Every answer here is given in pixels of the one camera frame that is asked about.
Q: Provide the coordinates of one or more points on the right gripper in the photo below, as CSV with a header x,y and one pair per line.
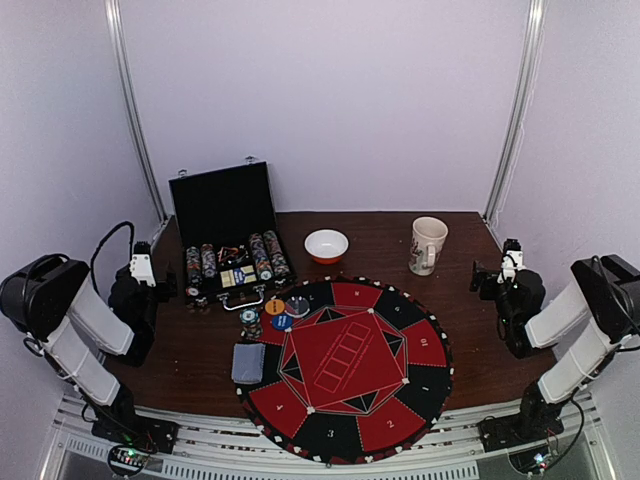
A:
x,y
481,279

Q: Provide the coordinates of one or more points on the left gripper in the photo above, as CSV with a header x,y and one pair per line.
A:
x,y
165,292

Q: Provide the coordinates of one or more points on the stack of poker chips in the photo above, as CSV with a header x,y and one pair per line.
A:
x,y
251,325

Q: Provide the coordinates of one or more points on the blue backed card deck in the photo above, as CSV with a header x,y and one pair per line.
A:
x,y
248,363

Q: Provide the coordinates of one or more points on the blue small blind button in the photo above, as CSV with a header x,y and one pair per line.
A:
x,y
282,322

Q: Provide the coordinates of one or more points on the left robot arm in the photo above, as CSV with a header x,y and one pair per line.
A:
x,y
54,302

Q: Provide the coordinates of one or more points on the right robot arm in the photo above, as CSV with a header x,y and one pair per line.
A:
x,y
600,305

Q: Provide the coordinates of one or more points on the chip row in case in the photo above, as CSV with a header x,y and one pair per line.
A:
x,y
260,256
208,263
278,261
193,270

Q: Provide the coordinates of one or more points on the dice and buttons pile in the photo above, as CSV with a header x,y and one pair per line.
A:
x,y
232,255

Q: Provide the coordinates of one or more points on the boxed blue card deck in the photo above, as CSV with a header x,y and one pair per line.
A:
x,y
238,276

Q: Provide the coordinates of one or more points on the cream ceramic mug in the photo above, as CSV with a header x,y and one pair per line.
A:
x,y
428,237

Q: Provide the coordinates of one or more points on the black poker chip case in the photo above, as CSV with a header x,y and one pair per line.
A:
x,y
223,208

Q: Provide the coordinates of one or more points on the orange big blind button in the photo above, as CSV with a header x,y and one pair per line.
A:
x,y
275,307

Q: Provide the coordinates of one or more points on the round red black poker mat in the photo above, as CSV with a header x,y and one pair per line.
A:
x,y
362,377

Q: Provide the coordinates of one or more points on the white bowl orange outside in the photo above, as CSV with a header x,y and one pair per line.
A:
x,y
326,246

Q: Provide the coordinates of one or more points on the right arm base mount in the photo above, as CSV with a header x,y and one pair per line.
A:
x,y
534,447

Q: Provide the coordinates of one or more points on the right aluminium frame post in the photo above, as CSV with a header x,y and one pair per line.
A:
x,y
533,39

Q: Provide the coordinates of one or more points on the aluminium frame post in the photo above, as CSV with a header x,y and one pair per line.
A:
x,y
533,39
118,41

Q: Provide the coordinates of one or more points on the left aluminium frame post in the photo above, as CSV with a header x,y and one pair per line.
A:
x,y
118,41

